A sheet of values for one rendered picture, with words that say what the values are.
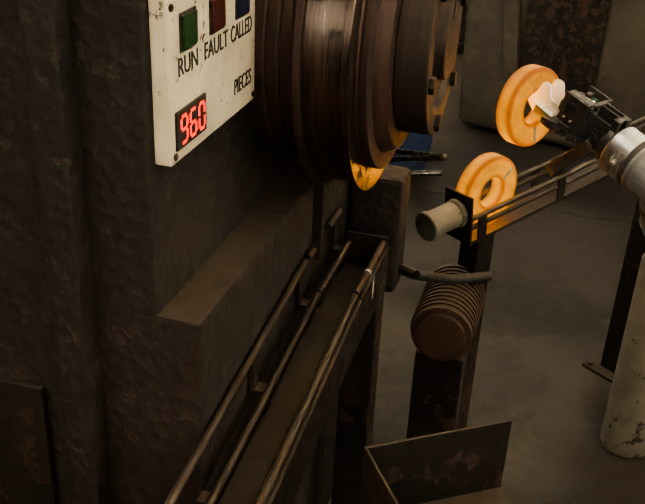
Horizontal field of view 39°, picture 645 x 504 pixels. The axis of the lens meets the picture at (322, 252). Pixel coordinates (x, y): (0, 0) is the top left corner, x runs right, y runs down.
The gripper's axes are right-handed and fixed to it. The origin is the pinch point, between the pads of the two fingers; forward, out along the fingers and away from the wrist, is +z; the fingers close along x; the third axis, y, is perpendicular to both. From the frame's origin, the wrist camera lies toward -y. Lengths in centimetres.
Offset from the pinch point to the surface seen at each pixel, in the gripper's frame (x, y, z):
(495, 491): 57, -17, -55
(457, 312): 17.2, -37.2, -14.9
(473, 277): 9.3, -34.9, -10.1
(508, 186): -4.5, -22.3, -0.6
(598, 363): -63, -90, -15
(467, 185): 7.5, -19.9, 0.7
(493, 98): -176, -114, 130
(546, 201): -16.9, -27.8, -3.3
